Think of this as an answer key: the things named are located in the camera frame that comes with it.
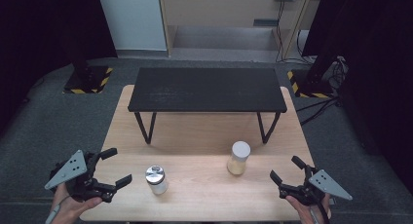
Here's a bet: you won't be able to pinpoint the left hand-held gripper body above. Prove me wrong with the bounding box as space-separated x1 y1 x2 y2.
44 149 117 205

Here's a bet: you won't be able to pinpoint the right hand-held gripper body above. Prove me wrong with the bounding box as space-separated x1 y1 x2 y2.
279 167 354 207

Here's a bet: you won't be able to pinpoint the silver lid jar white powder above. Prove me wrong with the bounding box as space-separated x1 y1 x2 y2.
144 165 169 196

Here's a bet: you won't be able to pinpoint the white lid jar yellow powder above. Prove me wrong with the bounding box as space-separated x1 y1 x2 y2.
226 140 251 176

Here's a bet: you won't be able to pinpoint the black metal rack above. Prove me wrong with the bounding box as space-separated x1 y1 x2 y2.
127 67 288 145

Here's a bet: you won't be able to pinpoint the person's right hand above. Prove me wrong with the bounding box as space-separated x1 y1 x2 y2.
285 194 332 224

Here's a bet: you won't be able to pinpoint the person's left hand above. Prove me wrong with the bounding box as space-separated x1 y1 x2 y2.
50 183 103 224

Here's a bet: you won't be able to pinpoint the hazard striped stand base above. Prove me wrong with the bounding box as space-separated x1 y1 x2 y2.
286 68 335 99
62 65 114 95

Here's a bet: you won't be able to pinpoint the dark curtain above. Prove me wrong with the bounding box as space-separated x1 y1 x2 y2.
301 0 413 196
0 0 118 135

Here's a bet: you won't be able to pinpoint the gray strip on shelf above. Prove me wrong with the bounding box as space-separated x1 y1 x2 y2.
252 19 280 27

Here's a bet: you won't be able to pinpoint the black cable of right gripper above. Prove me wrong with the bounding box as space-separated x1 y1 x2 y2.
310 203 330 224

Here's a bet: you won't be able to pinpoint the gray cable of left gripper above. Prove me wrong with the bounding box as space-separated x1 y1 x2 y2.
44 195 71 224

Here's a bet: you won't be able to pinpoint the black floor cables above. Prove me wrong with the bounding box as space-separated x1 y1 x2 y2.
295 95 343 127

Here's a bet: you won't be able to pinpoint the black stand post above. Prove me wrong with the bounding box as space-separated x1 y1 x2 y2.
306 48 340 87
66 38 94 85

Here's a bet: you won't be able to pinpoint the cable bundle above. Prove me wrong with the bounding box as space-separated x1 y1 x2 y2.
324 56 351 98

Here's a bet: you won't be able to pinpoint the black power cables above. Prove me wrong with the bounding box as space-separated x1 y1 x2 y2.
275 0 316 64

